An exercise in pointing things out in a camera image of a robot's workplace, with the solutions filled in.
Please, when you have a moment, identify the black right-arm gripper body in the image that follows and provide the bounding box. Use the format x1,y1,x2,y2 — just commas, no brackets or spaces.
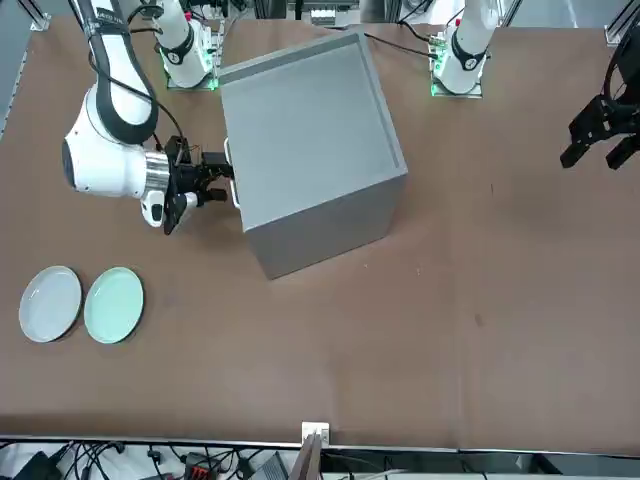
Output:
162,135,207,236

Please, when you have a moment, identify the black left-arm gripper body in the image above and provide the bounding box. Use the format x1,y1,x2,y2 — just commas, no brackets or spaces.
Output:
613,34,640,109

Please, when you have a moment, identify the gray drawer with wooden inside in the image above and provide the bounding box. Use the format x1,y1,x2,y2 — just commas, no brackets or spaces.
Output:
222,135,246,211

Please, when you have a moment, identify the mint green plate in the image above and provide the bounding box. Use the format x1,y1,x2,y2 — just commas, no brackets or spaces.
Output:
83,267,146,345

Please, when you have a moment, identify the pale gray plate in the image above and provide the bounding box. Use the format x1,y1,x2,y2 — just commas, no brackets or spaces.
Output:
18,265,84,344

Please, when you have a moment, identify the gray steel cabinet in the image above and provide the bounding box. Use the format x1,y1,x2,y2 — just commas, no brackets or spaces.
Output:
217,27,411,282

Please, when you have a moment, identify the red and black connector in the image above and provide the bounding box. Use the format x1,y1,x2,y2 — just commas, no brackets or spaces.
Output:
182,451,224,480

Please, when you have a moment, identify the aluminium frame profile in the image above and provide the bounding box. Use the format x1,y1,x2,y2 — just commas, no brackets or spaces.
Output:
603,0,640,47
28,0,52,32

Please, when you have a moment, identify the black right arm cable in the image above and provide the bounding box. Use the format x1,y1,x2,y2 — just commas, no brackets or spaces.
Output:
69,0,184,151

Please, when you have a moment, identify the black base cable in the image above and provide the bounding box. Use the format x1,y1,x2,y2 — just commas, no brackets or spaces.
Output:
363,30,435,57

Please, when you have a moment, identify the aluminium post with bracket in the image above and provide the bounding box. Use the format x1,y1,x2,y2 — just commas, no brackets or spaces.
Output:
292,421,332,480

